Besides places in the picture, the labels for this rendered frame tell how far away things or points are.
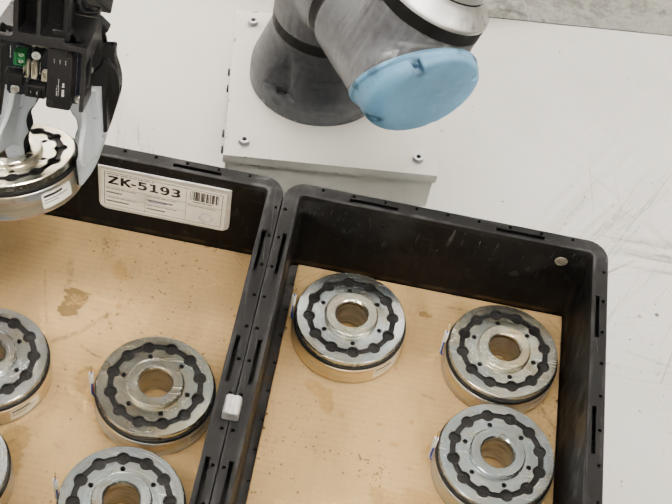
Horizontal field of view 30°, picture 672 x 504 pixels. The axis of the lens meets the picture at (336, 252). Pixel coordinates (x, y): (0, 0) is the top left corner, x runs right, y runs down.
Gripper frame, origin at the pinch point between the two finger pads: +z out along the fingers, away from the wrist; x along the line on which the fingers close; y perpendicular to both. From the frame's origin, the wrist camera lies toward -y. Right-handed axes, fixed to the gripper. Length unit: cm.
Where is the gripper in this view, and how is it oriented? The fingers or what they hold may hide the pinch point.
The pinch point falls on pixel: (53, 160)
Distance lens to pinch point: 105.9
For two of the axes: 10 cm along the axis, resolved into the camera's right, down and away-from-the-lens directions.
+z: -1.6, 8.3, 5.3
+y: -0.4, 5.3, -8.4
